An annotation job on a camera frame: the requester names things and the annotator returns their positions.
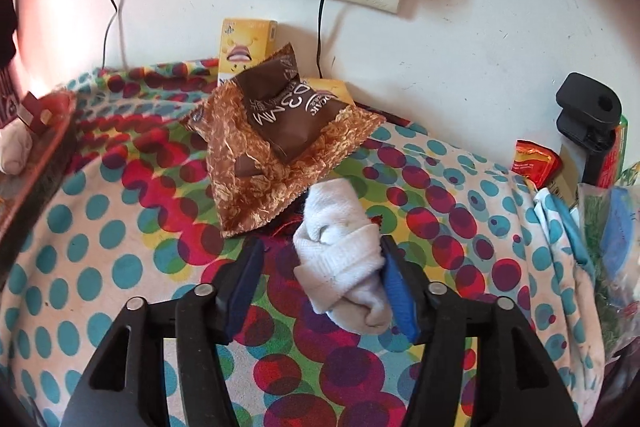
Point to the green box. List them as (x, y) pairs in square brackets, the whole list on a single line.
[(616, 147)]

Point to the black clamp mount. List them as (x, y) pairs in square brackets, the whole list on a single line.
[(585, 112)]

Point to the red cigarette box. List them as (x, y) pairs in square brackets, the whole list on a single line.
[(32, 112)]

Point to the yellow medicine box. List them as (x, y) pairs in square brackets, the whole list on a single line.
[(245, 37)]

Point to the polka dot cloth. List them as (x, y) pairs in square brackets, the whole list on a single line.
[(150, 257)]

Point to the clear bag with green contents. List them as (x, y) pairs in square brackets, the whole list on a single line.
[(615, 257)]

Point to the dark hanging cloth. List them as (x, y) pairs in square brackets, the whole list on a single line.
[(6, 27)]

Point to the cream balled sock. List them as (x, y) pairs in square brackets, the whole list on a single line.
[(12, 152)]

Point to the brown snack packet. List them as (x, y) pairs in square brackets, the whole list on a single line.
[(270, 147)]

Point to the red round metal tray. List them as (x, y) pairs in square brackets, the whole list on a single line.
[(50, 167)]

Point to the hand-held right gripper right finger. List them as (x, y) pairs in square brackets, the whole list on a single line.
[(398, 294)]

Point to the gold snack packet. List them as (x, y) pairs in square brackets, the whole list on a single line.
[(332, 89)]

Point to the white ribbed sock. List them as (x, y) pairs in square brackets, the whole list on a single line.
[(340, 257)]

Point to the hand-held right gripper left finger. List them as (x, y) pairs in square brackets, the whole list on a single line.
[(245, 289)]

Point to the red foil packet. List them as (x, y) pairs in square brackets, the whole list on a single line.
[(532, 162)]

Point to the small cardboard box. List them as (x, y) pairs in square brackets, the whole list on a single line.
[(565, 182)]

